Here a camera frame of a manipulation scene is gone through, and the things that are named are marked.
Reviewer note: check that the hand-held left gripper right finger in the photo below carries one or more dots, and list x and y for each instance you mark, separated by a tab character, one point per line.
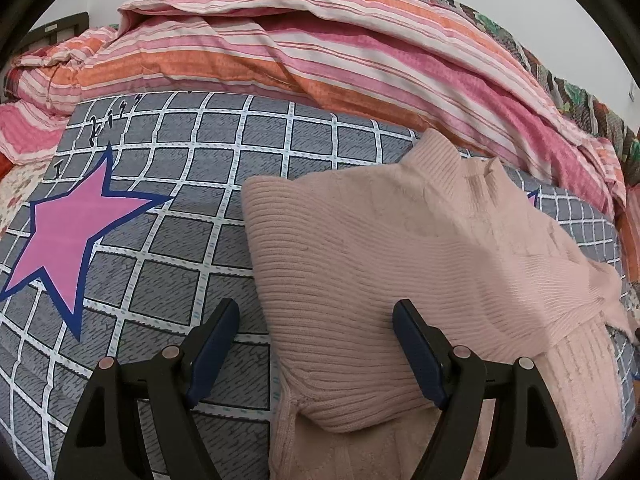
417	350

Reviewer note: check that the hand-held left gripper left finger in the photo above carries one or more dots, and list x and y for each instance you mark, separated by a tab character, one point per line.
216	345

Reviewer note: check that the pink ribbed knit sweater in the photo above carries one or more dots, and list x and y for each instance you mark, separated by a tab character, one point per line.
375	260

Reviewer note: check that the grey checked star bed sheet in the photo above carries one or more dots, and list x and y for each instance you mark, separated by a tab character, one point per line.
175	270

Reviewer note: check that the cream floral bed sheet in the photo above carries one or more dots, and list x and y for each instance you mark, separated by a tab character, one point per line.
20	187

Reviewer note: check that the pink orange striped quilt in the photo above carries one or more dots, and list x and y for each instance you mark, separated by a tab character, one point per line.
300	60

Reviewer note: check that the patchwork floral blanket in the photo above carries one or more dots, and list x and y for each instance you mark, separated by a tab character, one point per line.
595	105

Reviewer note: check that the dark wooden headboard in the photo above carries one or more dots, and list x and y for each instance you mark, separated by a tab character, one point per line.
60	26

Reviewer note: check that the white wall socket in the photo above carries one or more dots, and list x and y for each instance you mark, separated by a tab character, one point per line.
632	93

